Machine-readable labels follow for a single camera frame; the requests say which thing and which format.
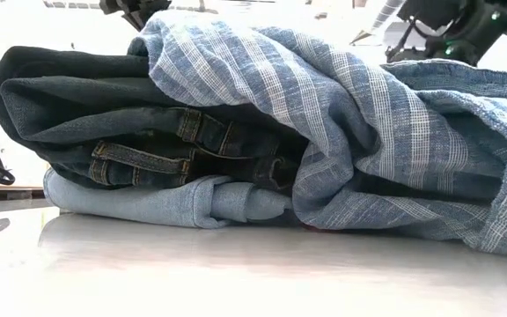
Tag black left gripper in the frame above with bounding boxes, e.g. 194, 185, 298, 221
99, 0, 173, 32

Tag dark blue jeans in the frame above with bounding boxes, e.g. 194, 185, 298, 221
0, 45, 310, 195

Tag light blue jeans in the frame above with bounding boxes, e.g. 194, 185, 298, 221
42, 168, 301, 230

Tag blue striped shirt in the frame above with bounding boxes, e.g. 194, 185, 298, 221
128, 9, 507, 259

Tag ribbed ceiling air duct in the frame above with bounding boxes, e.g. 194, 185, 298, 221
349, 0, 408, 46

